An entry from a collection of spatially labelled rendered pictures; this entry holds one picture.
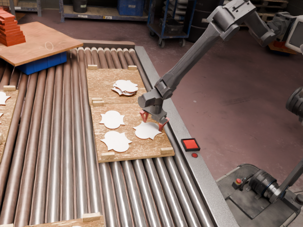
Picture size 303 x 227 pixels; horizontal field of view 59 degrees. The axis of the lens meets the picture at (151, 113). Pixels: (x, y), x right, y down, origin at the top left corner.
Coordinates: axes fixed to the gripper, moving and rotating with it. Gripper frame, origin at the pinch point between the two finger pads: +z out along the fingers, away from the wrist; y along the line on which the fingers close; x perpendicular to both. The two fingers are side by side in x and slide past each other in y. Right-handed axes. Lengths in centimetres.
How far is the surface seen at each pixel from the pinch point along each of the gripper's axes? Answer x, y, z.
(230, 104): 214, -12, 96
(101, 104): -5.8, -30.5, 0.2
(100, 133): -21.8, -14.7, 1.6
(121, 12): 329, -302, 78
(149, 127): -1.7, -1.0, 0.8
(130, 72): 37, -45, 2
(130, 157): -23.7, 5.3, 1.8
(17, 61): -20, -82, -9
